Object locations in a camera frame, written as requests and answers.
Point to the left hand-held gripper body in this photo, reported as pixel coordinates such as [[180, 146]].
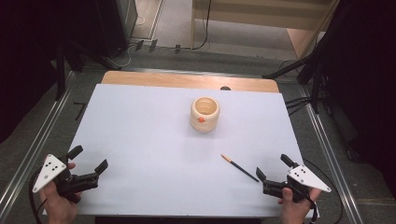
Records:
[[49, 172]]

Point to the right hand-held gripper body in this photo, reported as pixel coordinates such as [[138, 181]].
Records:
[[306, 179]]

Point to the black pencil with orange end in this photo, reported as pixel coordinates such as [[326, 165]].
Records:
[[239, 168]]

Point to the cream ribbed pen holder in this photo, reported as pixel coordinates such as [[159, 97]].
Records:
[[205, 119]]

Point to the person's right hand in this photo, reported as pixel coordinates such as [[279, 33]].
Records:
[[295, 210]]

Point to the person's left hand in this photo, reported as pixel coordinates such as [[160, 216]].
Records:
[[59, 207]]

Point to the white board sheet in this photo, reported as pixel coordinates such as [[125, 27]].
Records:
[[155, 155]]

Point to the black stand legs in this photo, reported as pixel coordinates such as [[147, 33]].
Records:
[[60, 71], [311, 74]]

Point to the dark round table grommet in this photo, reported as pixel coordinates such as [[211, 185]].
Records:
[[225, 88]]

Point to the wooden table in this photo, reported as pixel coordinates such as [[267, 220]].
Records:
[[186, 81]]

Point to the black plug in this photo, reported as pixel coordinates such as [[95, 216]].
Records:
[[138, 45]]

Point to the dark cabinet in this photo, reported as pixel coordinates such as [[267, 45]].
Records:
[[124, 18]]

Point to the light wooden furniture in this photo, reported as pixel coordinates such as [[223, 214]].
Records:
[[249, 15]]

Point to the metal floor rail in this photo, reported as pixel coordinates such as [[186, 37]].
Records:
[[330, 155], [34, 146]]

